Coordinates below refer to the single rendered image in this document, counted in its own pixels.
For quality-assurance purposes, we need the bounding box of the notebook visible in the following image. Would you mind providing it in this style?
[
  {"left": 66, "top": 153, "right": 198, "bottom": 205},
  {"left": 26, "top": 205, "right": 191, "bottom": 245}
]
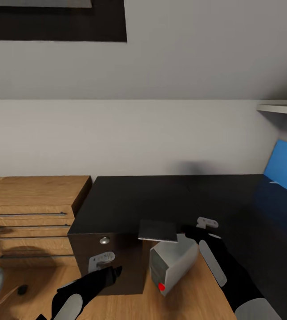
[{"left": 138, "top": 219, "right": 178, "bottom": 243}]

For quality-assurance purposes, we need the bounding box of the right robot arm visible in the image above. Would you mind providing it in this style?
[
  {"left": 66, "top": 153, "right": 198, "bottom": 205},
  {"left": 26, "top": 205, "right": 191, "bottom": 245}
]
[{"left": 182, "top": 217, "right": 282, "bottom": 320}]

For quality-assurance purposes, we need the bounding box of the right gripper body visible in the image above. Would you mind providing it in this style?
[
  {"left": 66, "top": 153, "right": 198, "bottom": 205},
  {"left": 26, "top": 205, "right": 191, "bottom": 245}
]
[{"left": 185, "top": 224, "right": 212, "bottom": 241}]

